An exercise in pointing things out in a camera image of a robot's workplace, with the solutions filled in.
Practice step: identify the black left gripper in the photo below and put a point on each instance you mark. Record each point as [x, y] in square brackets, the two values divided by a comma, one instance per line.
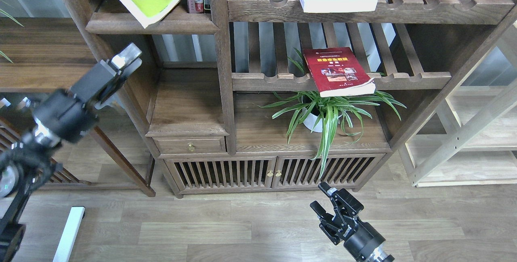
[70, 114]

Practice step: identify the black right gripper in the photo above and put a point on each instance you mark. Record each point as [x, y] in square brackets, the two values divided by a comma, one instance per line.
[360, 239]

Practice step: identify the red cover book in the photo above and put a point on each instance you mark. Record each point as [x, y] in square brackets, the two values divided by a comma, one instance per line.
[337, 72]

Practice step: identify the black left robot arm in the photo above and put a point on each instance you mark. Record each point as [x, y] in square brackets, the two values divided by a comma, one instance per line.
[25, 167]

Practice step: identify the light wooden shelf rack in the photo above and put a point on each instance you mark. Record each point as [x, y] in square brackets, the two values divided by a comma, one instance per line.
[471, 136]

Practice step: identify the white plant pot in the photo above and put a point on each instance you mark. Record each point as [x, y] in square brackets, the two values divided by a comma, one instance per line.
[314, 121]

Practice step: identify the dark wooden side table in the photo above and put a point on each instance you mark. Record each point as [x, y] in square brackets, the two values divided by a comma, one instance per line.
[41, 55]

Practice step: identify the green spider plant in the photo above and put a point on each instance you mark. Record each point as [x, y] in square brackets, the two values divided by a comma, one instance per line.
[338, 113]

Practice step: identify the brass drawer knob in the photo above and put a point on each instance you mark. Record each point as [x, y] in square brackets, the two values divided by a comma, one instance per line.
[191, 147]

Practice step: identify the dark wooden bookshelf cabinet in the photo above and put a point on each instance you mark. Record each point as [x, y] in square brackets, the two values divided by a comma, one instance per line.
[206, 77]

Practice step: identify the white metal post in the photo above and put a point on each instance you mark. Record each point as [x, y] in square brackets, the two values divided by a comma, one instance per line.
[69, 234]

